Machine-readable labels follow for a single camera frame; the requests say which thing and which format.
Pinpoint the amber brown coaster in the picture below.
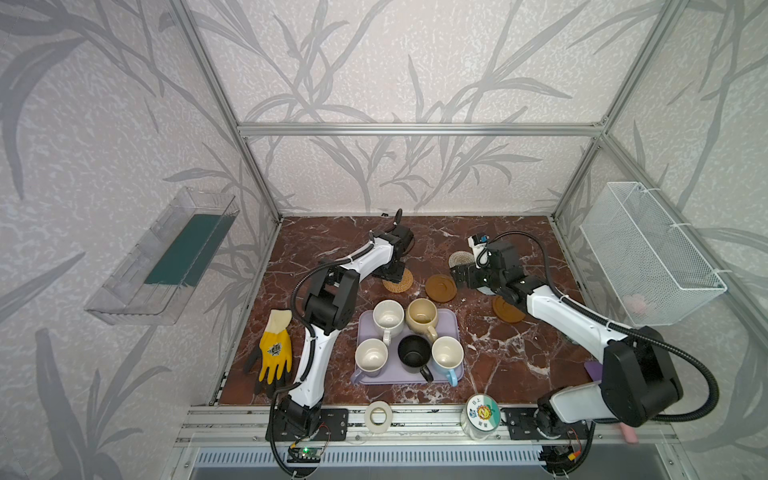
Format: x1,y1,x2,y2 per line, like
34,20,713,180
492,296,526,324

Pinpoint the woven cork coaster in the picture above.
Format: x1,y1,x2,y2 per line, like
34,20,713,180
382,268,414,294

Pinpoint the beige spiral woven coaster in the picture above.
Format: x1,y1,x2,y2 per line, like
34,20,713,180
448,251,476,269

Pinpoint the brown wooden coaster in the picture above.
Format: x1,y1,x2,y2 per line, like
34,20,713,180
425,274,458,303

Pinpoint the beige mug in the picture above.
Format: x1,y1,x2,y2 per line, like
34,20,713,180
405,298,438,343

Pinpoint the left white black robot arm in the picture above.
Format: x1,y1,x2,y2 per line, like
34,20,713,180
277,223,414,416

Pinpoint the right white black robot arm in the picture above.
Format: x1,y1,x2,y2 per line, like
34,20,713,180
451,235,720,436

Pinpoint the black mug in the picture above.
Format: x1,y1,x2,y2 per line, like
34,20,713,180
397,335,434,383

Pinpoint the lavender plastic tray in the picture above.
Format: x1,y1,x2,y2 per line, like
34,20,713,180
351,308,465,387

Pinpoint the pink purple spatula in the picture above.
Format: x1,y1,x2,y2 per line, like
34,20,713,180
584,361,639,444

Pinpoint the pink object in basket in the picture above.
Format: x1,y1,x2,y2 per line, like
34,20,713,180
622,294,650,316

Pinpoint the round lidded container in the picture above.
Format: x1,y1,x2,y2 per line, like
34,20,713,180
460,394,501,440

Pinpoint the yellow work glove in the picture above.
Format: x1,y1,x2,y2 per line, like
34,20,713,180
243,310,293,398

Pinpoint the white tape roll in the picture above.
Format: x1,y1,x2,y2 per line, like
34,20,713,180
364,401,394,434

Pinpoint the white mug blue handle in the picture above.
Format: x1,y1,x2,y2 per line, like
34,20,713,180
431,336,464,387

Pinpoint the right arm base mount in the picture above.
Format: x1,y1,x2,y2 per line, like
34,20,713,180
501,406,589,441

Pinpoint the white wire mesh basket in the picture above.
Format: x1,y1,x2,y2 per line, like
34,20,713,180
580,182,727,327

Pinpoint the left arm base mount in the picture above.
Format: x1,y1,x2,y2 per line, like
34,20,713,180
266,408,349,442

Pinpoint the aluminium front rail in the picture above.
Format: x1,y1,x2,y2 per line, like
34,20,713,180
173,403,679,448

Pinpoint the clear plastic wall bin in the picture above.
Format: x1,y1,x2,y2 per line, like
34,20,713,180
85,187,240,326

